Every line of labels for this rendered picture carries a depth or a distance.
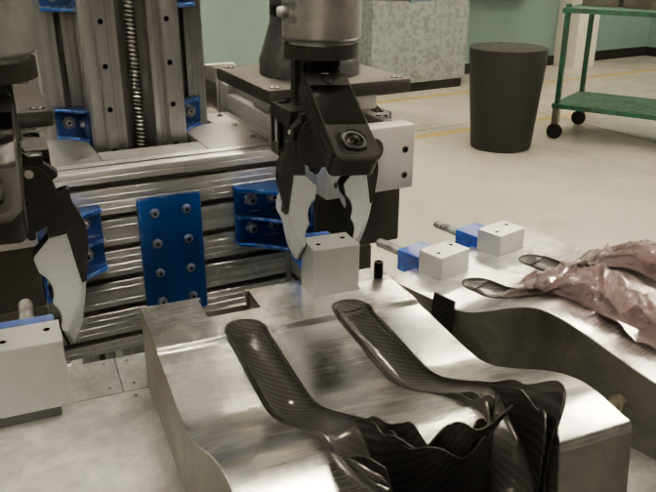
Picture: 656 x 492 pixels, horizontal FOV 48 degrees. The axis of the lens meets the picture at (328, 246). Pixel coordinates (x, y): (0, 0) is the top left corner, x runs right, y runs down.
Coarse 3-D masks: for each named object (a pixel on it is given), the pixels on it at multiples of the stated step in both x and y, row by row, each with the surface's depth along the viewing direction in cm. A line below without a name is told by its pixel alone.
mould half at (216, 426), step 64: (192, 320) 70; (320, 320) 70; (384, 320) 71; (192, 384) 61; (320, 384) 61; (384, 384) 61; (576, 384) 52; (192, 448) 53; (256, 448) 46; (320, 448) 45; (576, 448) 47
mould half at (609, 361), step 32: (480, 256) 93; (512, 256) 93; (576, 256) 93; (416, 288) 84; (448, 288) 84; (640, 288) 75; (480, 320) 77; (512, 320) 74; (544, 320) 71; (576, 320) 69; (608, 320) 70; (480, 352) 78; (512, 352) 75; (544, 352) 72; (576, 352) 69; (608, 352) 66; (640, 352) 66; (608, 384) 67; (640, 384) 64; (640, 416) 65; (640, 448) 66
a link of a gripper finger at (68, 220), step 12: (60, 192) 51; (60, 204) 51; (72, 204) 52; (60, 216) 51; (72, 216) 52; (48, 228) 51; (60, 228) 52; (72, 228) 52; (84, 228) 52; (72, 240) 52; (84, 240) 53; (72, 252) 53; (84, 252) 53; (84, 264) 53; (84, 276) 54
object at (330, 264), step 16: (320, 240) 75; (336, 240) 75; (352, 240) 75; (304, 256) 75; (320, 256) 73; (336, 256) 74; (352, 256) 74; (304, 272) 76; (320, 272) 74; (336, 272) 74; (352, 272) 75; (320, 288) 74; (336, 288) 75; (352, 288) 76
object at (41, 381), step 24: (24, 312) 61; (0, 336) 53; (24, 336) 53; (48, 336) 53; (0, 360) 52; (24, 360) 52; (48, 360) 53; (0, 384) 52; (24, 384) 53; (48, 384) 54; (0, 408) 53; (24, 408) 54; (48, 408) 54
